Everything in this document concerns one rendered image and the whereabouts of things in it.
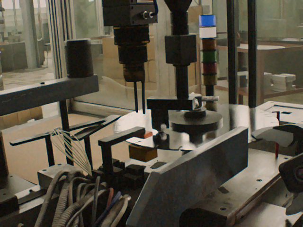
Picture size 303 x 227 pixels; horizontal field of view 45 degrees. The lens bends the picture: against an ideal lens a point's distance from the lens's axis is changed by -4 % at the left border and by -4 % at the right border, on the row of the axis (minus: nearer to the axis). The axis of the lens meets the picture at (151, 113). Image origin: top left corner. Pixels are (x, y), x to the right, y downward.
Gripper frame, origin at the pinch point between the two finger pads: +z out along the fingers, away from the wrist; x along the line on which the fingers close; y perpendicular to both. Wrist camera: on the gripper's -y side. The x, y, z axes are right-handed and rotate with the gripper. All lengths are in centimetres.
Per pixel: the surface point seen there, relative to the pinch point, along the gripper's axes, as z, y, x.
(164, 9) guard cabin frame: 42, 35, 62
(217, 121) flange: 6.7, 1.1, 12.7
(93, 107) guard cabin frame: 99, 27, 50
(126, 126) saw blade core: 18.3, -11.2, 18.8
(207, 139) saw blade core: 3.5, -6.3, 9.5
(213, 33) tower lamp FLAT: 17.6, 23.8, 37.5
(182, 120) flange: 11.0, -3.4, 15.6
